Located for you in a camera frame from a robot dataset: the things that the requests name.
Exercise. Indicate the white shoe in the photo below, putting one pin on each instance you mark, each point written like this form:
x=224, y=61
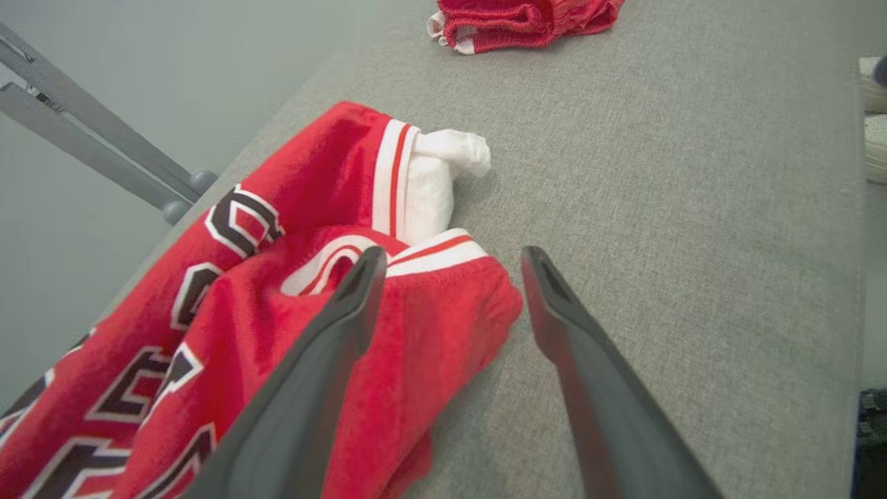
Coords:
x=872, y=93

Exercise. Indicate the grey fabric sofa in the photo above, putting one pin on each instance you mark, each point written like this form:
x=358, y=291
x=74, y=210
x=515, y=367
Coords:
x=658, y=208

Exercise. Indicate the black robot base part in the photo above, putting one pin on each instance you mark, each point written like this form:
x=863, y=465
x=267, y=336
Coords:
x=873, y=450

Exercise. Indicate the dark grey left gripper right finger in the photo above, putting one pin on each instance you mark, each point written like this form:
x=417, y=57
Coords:
x=610, y=430

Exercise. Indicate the red jersey with white sleeves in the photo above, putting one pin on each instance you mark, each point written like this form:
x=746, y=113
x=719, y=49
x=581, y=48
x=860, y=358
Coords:
x=242, y=326

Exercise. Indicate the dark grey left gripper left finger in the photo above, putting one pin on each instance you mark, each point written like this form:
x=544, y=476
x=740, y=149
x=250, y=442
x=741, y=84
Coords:
x=298, y=416

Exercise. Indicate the red shorts with white stripe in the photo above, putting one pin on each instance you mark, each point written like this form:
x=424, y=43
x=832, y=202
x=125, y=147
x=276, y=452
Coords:
x=513, y=21

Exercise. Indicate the grey partition post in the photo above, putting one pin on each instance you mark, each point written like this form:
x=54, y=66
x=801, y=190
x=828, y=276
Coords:
x=90, y=132

